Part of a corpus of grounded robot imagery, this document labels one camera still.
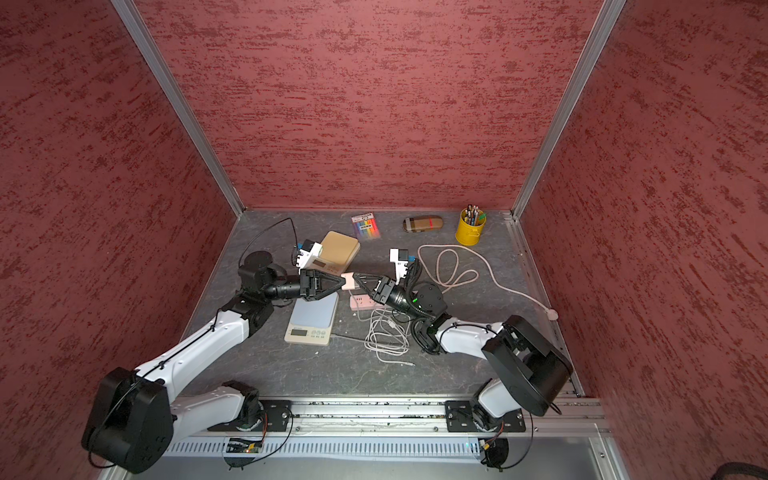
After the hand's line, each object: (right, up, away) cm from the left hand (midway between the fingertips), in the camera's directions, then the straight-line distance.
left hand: (342, 290), depth 70 cm
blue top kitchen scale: (-13, -13, +19) cm, 26 cm away
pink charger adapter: (+2, +2, -1) cm, 3 cm away
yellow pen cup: (+39, +17, +32) cm, 54 cm away
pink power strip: (+3, -8, +22) cm, 24 cm away
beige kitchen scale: (-8, +7, +36) cm, 37 cm away
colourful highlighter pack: (+1, +17, +44) cm, 47 cm away
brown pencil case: (+22, +18, +44) cm, 52 cm away
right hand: (+2, +1, +1) cm, 3 cm away
